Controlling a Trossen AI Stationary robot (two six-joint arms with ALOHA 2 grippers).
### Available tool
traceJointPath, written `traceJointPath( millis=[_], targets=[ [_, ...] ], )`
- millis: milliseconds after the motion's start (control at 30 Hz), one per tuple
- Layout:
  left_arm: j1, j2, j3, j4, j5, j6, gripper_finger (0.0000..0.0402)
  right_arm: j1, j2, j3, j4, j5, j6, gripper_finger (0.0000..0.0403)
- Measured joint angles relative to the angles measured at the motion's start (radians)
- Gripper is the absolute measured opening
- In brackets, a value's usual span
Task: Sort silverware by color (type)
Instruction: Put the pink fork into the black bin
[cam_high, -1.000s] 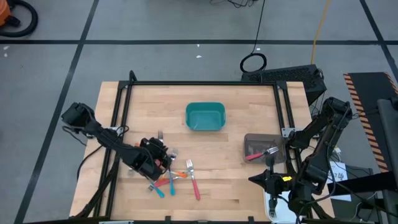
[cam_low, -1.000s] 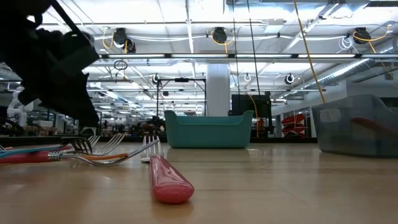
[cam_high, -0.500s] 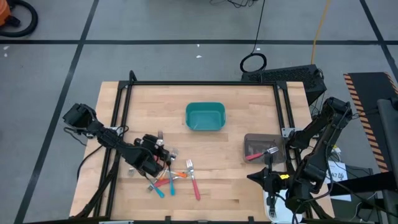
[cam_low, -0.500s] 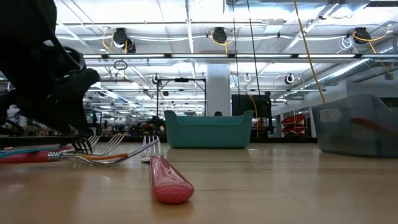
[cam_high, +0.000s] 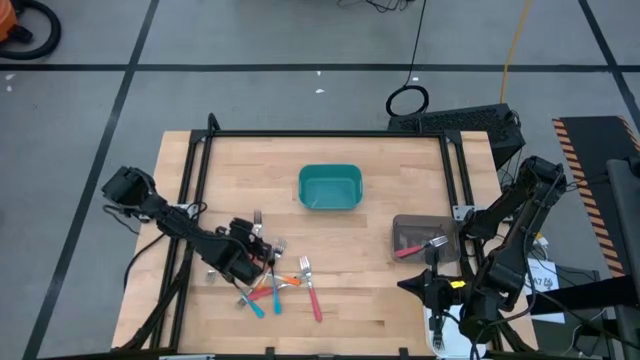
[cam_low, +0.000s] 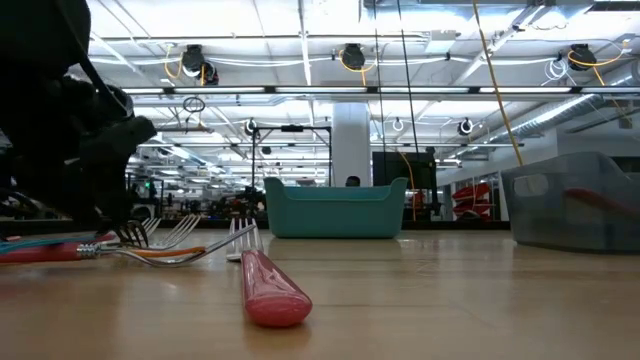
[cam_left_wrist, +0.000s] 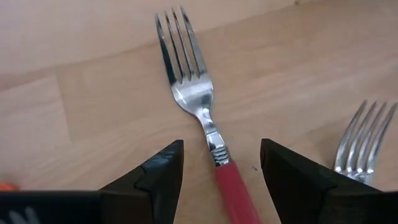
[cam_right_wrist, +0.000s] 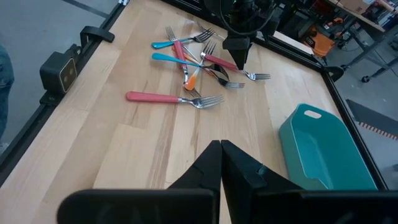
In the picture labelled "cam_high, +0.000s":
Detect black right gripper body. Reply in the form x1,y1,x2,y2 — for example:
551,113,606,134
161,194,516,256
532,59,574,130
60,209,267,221
396,268,474,314

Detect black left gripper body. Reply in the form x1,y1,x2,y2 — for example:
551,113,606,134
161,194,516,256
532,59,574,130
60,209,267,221
214,217,275,285

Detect red handled metal fork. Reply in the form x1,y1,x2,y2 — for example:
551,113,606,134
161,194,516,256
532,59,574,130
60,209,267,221
246,277,307,303
298,255,324,324
394,235,450,260

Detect blue handled metal fork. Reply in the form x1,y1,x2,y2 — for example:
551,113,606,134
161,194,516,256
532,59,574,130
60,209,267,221
431,312,447,352
271,237,288,317
236,286,267,320

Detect white plastic bin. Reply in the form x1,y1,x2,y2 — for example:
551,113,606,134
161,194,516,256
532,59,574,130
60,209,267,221
422,302,489,359

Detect grey translucent plastic bin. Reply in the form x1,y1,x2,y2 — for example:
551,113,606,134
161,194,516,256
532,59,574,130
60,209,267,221
390,213,462,265

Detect white paper sheet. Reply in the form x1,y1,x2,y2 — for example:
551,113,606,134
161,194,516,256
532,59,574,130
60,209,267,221
523,257,562,325

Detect teal plastic bin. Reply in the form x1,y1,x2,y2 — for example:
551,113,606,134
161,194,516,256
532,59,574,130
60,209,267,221
297,163,364,212

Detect black computer tower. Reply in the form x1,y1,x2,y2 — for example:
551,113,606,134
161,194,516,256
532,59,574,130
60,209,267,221
386,102,527,170

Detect black yellow striped ramp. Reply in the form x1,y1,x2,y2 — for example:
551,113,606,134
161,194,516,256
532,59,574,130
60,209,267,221
551,115,640,279

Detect orange vacuum cleaner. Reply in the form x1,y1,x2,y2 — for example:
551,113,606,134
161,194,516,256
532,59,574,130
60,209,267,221
0,0,19,44

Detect orange handled metal fork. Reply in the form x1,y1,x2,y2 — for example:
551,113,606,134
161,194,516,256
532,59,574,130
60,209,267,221
263,272,303,288

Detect yellow cable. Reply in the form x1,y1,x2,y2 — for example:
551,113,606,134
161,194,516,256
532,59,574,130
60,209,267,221
499,0,534,105

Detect black cable bundle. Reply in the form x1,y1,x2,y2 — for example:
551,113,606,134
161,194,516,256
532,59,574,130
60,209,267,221
337,0,416,14

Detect black vacuum hose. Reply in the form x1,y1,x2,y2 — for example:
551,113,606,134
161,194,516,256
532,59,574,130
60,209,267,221
0,0,63,62

